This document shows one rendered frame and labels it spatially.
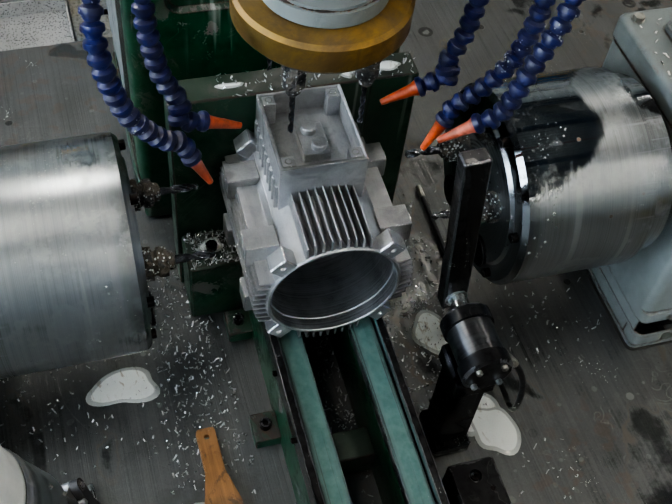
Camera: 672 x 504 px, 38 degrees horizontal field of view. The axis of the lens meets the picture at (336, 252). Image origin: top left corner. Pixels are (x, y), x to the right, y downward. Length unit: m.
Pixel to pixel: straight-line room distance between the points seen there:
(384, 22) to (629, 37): 0.45
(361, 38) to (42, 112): 0.81
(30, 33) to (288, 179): 1.43
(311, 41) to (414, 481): 0.50
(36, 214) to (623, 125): 0.65
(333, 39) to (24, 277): 0.38
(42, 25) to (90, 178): 1.43
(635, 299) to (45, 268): 0.78
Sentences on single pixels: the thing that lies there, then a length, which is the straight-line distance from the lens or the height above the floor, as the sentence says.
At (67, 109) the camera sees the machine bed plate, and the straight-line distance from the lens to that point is 1.62.
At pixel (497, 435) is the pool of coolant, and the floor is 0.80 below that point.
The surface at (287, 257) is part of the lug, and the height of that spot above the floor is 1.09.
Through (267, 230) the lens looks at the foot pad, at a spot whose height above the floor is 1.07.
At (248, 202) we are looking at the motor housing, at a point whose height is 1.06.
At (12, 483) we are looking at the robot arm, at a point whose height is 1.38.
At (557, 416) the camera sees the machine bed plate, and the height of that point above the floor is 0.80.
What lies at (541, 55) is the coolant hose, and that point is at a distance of 0.98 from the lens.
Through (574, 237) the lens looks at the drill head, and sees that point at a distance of 1.15.
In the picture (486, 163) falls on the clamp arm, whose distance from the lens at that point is 0.95.
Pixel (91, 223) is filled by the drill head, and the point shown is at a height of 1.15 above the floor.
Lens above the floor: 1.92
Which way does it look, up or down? 52 degrees down
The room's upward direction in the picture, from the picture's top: 8 degrees clockwise
